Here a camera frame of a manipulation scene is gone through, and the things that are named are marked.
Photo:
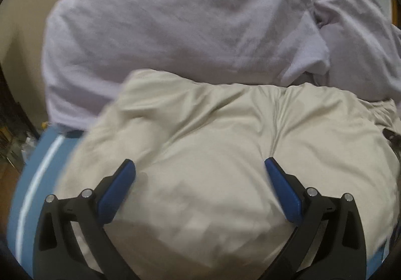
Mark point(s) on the lavender pillow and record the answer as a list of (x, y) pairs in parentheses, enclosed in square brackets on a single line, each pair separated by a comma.
[(360, 32)]

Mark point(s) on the blue striped bed sheet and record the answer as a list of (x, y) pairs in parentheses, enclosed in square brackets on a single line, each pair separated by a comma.
[(34, 192)]

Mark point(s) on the lavender cloth garment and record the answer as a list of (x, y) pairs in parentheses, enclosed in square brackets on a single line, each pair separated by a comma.
[(175, 32)]

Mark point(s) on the bedside clutter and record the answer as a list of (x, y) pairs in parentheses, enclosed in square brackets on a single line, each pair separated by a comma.
[(18, 145)]

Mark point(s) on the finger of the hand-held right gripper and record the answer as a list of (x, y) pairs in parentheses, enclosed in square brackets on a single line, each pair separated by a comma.
[(392, 136)]

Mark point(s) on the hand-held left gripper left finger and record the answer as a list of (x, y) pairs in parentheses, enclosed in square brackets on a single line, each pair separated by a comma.
[(119, 187)]

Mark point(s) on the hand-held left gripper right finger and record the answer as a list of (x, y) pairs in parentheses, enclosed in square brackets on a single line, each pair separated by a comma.
[(283, 189)]

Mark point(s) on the beige puffer jacket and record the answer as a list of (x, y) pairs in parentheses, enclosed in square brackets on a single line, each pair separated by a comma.
[(225, 129)]

